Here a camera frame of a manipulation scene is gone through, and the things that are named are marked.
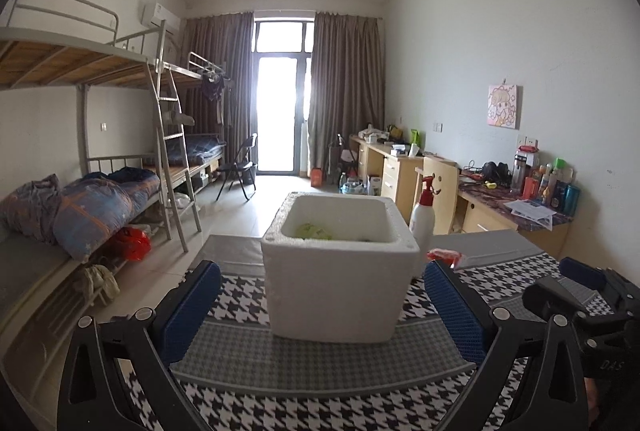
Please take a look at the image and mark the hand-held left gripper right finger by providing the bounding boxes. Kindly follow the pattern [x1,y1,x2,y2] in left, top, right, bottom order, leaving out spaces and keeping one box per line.
[424,259,596,431]

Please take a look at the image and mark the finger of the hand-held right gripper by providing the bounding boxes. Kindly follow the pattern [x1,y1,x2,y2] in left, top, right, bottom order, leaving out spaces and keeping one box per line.
[559,257,607,290]
[522,276,587,317]

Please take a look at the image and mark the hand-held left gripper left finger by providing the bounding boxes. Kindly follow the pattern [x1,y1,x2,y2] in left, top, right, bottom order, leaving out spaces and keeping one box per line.
[57,259,223,431]

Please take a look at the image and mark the white foam box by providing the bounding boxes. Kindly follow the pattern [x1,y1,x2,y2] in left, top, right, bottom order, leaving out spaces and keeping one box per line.
[261,192,421,344]

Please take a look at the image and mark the red snack packet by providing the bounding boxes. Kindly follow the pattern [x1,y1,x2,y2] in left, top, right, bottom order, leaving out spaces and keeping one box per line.
[426,248,465,268]

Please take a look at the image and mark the printed paper sheets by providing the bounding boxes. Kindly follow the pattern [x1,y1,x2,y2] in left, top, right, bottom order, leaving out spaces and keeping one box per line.
[504,198,557,230]

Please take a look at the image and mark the red plastic bag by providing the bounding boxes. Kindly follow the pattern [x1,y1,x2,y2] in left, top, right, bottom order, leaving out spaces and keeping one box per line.
[111,226,152,262]

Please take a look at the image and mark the row of toiletry bottles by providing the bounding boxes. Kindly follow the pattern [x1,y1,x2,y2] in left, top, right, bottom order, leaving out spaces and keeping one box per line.
[510,148,582,217]

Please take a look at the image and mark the beige cloth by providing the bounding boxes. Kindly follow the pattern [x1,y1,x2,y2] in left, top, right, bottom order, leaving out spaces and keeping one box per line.
[82,263,121,307]

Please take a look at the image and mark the wooden desk with dark cover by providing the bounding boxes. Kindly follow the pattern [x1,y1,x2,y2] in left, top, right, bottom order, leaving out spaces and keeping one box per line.
[457,171,573,257]

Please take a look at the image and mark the white spray bottle red top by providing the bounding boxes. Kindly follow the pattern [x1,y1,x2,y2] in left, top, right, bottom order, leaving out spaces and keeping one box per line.
[409,175,437,252]

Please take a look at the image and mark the wooden chair with smiley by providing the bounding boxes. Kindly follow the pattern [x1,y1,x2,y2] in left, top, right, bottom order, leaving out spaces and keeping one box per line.
[415,155,461,234]

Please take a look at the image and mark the black headphones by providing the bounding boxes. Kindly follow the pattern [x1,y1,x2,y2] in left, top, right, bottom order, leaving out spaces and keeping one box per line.
[481,161,510,184]

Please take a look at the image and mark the houndstooth table cloth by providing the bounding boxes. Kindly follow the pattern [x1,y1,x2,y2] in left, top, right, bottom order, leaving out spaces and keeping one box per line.
[120,233,616,431]

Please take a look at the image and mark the blue plaid quilt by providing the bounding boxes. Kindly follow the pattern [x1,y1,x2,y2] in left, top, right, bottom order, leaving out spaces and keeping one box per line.
[0,166,162,262]

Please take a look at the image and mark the light wooden desk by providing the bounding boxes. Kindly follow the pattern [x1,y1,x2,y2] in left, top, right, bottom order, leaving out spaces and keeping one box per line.
[349,134,426,204]

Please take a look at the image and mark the dark blue checked bedding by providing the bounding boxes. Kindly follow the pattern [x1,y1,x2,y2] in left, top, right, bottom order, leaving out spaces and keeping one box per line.
[162,134,226,164]

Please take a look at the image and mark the black folding chair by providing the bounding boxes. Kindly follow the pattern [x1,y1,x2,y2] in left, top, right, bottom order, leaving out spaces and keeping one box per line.
[216,132,258,201]

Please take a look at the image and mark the metal bed ladder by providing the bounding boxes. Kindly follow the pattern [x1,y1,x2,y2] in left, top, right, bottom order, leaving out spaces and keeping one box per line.
[149,58,203,252]

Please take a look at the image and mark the glass balcony door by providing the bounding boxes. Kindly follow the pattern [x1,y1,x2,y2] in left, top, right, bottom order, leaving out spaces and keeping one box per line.
[252,18,316,174]

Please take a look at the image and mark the dark hanging clothes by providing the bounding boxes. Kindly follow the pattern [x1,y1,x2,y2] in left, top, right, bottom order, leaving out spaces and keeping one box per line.
[200,74,228,124]

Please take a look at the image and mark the small metal bunk bed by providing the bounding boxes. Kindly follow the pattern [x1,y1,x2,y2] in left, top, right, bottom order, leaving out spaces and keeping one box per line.
[155,51,232,192]

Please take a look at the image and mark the brown curtain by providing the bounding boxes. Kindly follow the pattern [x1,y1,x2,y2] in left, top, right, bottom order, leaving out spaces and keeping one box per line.
[181,11,257,172]
[306,11,386,179]

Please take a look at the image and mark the large metal bunk bed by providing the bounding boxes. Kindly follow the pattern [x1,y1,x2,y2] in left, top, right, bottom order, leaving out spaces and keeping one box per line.
[0,0,203,412]

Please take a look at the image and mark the white air conditioner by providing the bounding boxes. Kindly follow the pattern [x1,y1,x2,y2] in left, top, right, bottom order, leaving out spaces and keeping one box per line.
[141,1,180,33]

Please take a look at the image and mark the cartoon wall picture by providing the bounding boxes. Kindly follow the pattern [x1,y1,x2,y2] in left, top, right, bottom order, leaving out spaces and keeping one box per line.
[487,82,523,130]

